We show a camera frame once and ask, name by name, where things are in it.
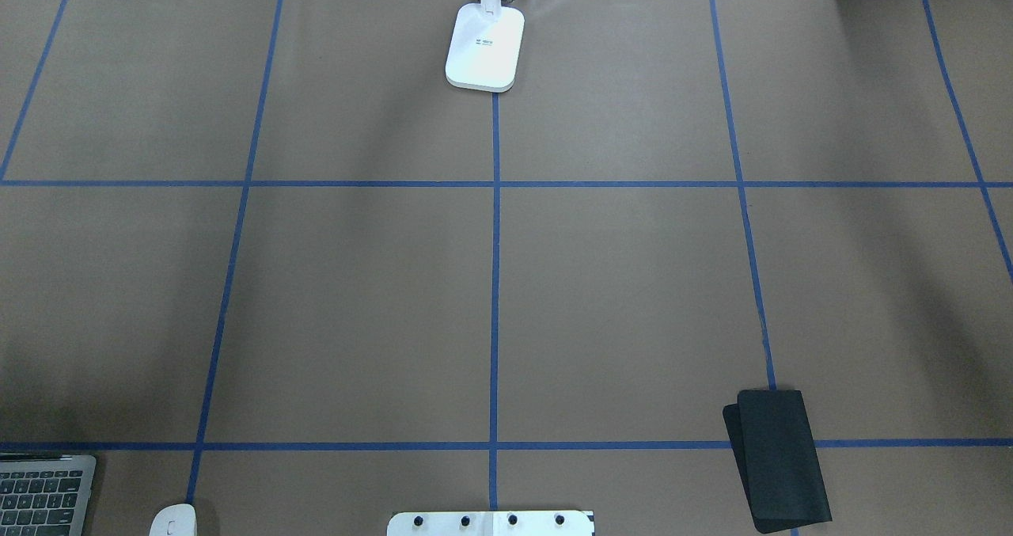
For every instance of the white computer mouse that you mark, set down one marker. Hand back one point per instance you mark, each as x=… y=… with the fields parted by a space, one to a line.
x=176 y=520

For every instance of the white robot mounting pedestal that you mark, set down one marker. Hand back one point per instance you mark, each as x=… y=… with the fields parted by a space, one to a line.
x=524 y=522

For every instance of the white desk lamp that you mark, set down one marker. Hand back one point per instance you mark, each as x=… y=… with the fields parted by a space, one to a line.
x=485 y=46

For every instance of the black mouse pad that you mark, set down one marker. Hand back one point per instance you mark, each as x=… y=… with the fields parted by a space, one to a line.
x=778 y=466

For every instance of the grey laptop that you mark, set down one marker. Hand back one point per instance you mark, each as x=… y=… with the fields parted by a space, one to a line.
x=45 y=493

